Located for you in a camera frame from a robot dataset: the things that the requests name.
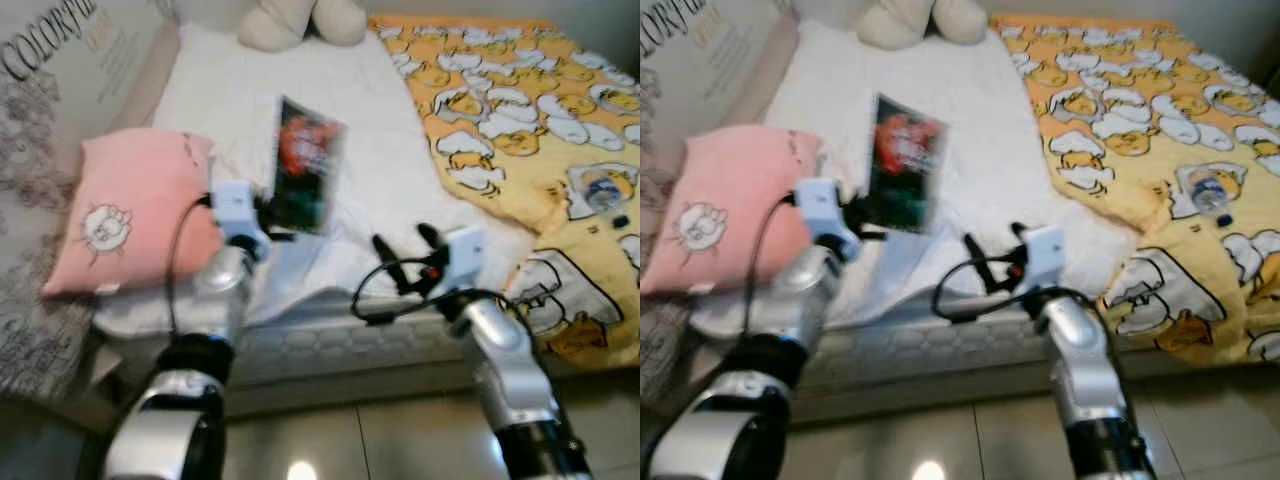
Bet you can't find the cream plush toy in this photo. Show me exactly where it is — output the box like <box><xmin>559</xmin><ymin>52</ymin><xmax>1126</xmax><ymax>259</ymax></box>
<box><xmin>858</xmin><ymin>0</ymin><xmax>989</xmax><ymax>49</ymax></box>
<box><xmin>237</xmin><ymin>0</ymin><xmax>369</xmax><ymax>53</ymax></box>

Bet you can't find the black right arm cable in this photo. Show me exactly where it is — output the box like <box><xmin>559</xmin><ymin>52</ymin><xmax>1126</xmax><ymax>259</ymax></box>
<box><xmin>932</xmin><ymin>258</ymin><xmax>1043</xmax><ymax>324</ymax></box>
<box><xmin>350</xmin><ymin>258</ymin><xmax>471</xmax><ymax>324</ymax></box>

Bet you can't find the white quilted bed sheet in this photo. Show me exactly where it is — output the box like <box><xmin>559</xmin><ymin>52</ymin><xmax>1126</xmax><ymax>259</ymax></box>
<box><xmin>95</xmin><ymin>22</ymin><xmax>537</xmax><ymax>337</ymax></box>
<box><xmin>690</xmin><ymin>20</ymin><xmax>1137</xmax><ymax>337</ymax></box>

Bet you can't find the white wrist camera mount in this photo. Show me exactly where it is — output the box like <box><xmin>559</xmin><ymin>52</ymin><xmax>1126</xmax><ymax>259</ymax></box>
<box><xmin>1025</xmin><ymin>225</ymin><xmax>1067</xmax><ymax>293</ymax></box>
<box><xmin>210</xmin><ymin>180</ymin><xmax>273</xmax><ymax>259</ymax></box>
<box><xmin>795</xmin><ymin>178</ymin><xmax>863</xmax><ymax>261</ymax></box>
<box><xmin>445</xmin><ymin>227</ymin><xmax>489</xmax><ymax>293</ymax></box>

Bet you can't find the pink cartoon print pillow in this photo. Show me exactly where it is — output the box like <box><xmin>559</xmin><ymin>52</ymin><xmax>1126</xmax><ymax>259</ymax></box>
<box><xmin>640</xmin><ymin>125</ymin><xmax>827</xmax><ymax>299</ymax></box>
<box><xmin>40</xmin><ymin>127</ymin><xmax>226</xmax><ymax>299</ymax></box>

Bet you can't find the yellow cartoon egg blanket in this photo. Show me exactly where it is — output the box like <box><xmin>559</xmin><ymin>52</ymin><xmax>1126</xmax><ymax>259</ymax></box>
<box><xmin>990</xmin><ymin>12</ymin><xmax>1280</xmax><ymax>364</ymax></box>
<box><xmin>368</xmin><ymin>13</ymin><xmax>641</xmax><ymax>367</ymax></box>

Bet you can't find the clear plastic bottle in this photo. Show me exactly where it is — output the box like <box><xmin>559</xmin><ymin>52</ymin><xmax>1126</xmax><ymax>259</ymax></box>
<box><xmin>1175</xmin><ymin>162</ymin><xmax>1242</xmax><ymax>215</ymax></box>
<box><xmin>567</xmin><ymin>165</ymin><xmax>627</xmax><ymax>217</ymax></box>

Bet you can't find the dark paperback book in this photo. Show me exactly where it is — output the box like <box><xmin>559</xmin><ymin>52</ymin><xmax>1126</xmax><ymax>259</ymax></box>
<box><xmin>270</xmin><ymin>95</ymin><xmax>348</xmax><ymax>238</ymax></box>
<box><xmin>865</xmin><ymin>93</ymin><xmax>948</xmax><ymax>236</ymax></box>

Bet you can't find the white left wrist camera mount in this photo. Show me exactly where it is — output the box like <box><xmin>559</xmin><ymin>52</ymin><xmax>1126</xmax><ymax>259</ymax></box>
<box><xmin>210</xmin><ymin>180</ymin><xmax>273</xmax><ymax>259</ymax></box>
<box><xmin>795</xmin><ymin>178</ymin><xmax>863</xmax><ymax>261</ymax></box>

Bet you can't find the grey quilted mattress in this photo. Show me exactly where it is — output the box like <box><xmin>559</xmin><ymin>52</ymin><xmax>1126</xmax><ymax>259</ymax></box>
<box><xmin>690</xmin><ymin>298</ymin><xmax>1280</xmax><ymax>419</ymax></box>
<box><xmin>90</xmin><ymin>298</ymin><xmax>641</xmax><ymax>421</ymax></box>

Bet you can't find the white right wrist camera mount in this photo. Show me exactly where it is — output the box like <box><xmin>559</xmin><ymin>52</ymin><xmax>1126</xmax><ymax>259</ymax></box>
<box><xmin>1025</xmin><ymin>225</ymin><xmax>1067</xmax><ymax>293</ymax></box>
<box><xmin>445</xmin><ymin>227</ymin><xmax>489</xmax><ymax>293</ymax></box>

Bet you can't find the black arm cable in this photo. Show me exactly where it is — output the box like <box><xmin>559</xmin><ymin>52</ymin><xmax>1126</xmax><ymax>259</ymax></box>
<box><xmin>745</xmin><ymin>193</ymin><xmax>801</xmax><ymax>336</ymax></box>
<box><xmin>932</xmin><ymin>258</ymin><xmax>1043</xmax><ymax>324</ymax></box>
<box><xmin>165</xmin><ymin>195</ymin><xmax>216</xmax><ymax>336</ymax></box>
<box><xmin>350</xmin><ymin>258</ymin><xmax>471</xmax><ymax>324</ymax></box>

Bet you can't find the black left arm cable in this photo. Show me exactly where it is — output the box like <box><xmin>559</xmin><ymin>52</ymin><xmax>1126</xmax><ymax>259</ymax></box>
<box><xmin>745</xmin><ymin>193</ymin><xmax>801</xmax><ymax>336</ymax></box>
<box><xmin>165</xmin><ymin>195</ymin><xmax>216</xmax><ymax>336</ymax></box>

